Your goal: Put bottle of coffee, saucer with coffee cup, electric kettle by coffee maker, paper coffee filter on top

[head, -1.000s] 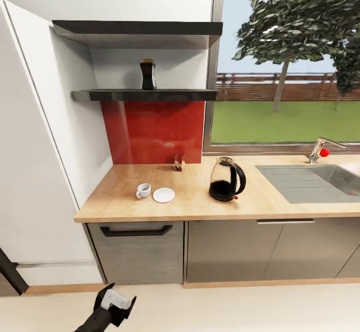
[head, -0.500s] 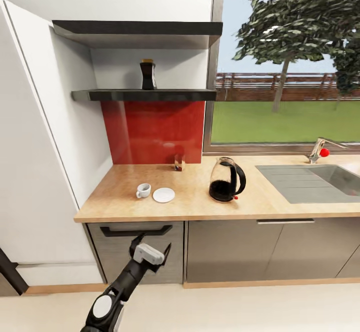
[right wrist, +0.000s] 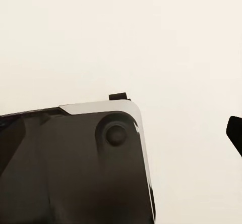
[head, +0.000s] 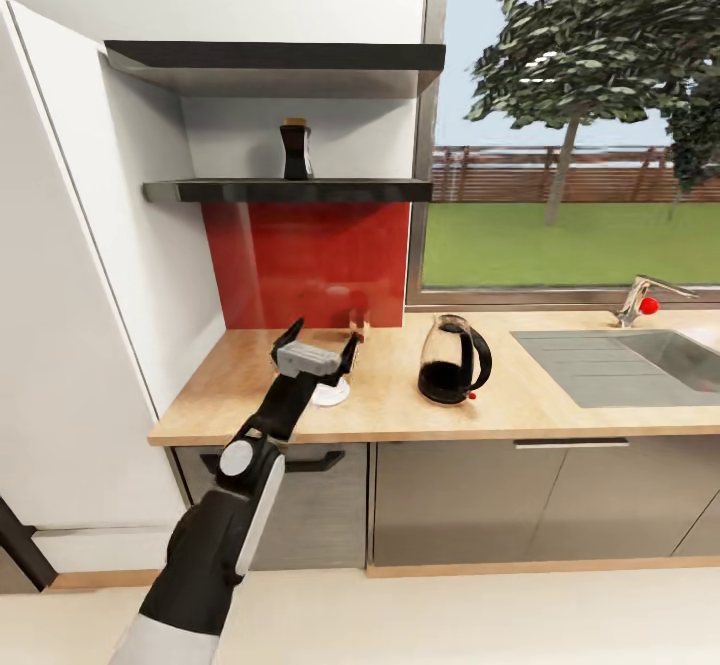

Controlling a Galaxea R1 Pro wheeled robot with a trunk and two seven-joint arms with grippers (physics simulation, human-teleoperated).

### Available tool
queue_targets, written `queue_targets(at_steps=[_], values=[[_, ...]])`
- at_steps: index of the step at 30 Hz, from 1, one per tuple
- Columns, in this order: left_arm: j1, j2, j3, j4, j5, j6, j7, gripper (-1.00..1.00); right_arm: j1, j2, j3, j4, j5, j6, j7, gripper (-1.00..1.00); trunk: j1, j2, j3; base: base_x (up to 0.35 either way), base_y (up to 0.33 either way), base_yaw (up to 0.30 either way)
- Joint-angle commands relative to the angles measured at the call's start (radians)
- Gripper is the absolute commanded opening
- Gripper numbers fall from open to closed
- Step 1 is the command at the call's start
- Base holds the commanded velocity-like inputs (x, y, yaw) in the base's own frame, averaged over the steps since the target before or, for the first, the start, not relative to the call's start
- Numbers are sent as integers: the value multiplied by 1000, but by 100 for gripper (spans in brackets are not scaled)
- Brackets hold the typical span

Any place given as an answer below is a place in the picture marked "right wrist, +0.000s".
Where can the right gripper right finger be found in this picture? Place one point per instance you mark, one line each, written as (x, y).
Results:
(234, 132)

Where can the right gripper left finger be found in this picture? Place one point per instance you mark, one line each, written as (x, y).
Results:
(12, 132)

